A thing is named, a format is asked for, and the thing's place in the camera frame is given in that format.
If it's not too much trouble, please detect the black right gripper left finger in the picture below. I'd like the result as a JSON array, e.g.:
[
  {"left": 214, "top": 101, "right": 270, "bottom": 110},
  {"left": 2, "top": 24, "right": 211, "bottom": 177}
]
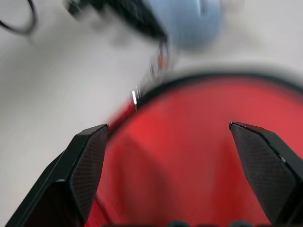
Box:
[{"left": 4, "top": 123, "right": 111, "bottom": 227}]

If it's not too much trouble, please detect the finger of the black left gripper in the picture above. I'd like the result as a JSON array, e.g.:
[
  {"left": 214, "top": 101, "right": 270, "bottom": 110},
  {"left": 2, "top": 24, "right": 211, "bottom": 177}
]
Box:
[{"left": 63, "top": 0, "right": 169, "bottom": 44}]

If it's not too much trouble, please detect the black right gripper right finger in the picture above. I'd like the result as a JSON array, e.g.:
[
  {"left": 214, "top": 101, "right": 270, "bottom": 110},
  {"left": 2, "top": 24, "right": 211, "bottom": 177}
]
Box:
[{"left": 229, "top": 121, "right": 303, "bottom": 226}]

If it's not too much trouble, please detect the black and red paddle case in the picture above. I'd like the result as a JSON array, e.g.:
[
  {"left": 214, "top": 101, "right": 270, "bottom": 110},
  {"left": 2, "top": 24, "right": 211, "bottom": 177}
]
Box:
[{"left": 93, "top": 70, "right": 303, "bottom": 227}]

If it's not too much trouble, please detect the pale blue rounded object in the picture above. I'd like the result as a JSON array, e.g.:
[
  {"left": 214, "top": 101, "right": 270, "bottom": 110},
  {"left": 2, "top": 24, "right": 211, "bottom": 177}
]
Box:
[{"left": 160, "top": 0, "right": 226, "bottom": 52}]

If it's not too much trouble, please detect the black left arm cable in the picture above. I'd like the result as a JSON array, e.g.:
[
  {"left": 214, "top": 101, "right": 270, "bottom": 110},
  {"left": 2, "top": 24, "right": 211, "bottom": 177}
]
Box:
[{"left": 0, "top": 0, "right": 39, "bottom": 36}]

